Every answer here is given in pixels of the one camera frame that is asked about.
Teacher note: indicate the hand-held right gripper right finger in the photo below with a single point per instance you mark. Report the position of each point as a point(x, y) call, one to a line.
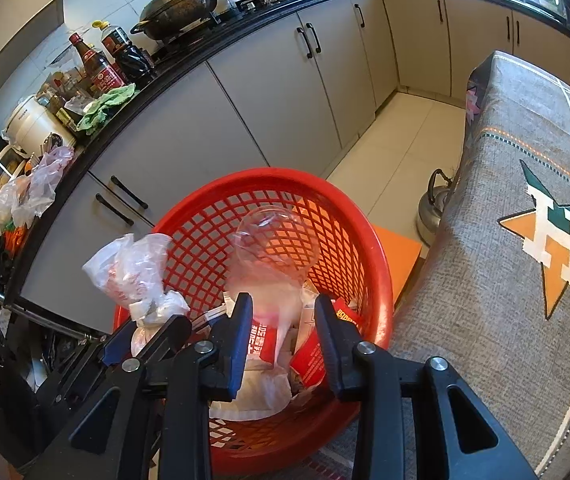
point(335, 360)

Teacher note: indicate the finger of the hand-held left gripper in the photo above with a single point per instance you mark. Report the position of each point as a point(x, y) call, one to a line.
point(165, 335)
point(117, 347)

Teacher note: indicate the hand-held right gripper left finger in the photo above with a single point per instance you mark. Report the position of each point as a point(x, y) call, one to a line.
point(240, 350)

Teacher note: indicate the torn red cardboard box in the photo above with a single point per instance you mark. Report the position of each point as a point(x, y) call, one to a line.
point(310, 360)

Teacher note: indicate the red print plastic bag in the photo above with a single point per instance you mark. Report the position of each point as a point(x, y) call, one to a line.
point(270, 355)

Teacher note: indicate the knotted white plastic bag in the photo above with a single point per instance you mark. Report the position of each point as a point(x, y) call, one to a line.
point(130, 270)

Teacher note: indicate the clear plastic cup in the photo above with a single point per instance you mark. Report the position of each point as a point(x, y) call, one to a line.
point(270, 240)

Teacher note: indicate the red plastic mesh basket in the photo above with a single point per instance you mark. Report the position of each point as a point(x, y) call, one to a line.
point(205, 220)

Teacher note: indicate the orange stool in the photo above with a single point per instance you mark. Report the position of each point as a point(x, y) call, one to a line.
point(400, 260)

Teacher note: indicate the steel floor kettle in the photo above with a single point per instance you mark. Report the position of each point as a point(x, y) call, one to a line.
point(432, 215)

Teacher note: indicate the clear plastic bags heap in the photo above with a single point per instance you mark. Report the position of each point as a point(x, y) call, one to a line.
point(40, 175)

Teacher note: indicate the green cloth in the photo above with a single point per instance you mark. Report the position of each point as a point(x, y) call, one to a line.
point(105, 105)

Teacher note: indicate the white rice cooker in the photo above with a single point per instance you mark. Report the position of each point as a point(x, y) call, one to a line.
point(35, 120)

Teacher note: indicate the grey patterned tablecloth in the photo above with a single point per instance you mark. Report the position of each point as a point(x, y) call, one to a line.
point(490, 160)

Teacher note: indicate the cluster of seasoning jars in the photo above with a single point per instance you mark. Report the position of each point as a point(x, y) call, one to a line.
point(60, 95)

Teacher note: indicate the black kitchen countertop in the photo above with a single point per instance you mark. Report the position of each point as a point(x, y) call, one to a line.
point(165, 75)

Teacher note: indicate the red label sauce bottle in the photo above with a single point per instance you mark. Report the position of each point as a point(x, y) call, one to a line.
point(100, 72)

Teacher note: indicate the dark soy sauce bottle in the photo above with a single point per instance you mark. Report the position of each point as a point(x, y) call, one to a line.
point(130, 60)

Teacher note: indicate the black gas stove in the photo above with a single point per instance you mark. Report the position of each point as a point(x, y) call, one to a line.
point(260, 1)

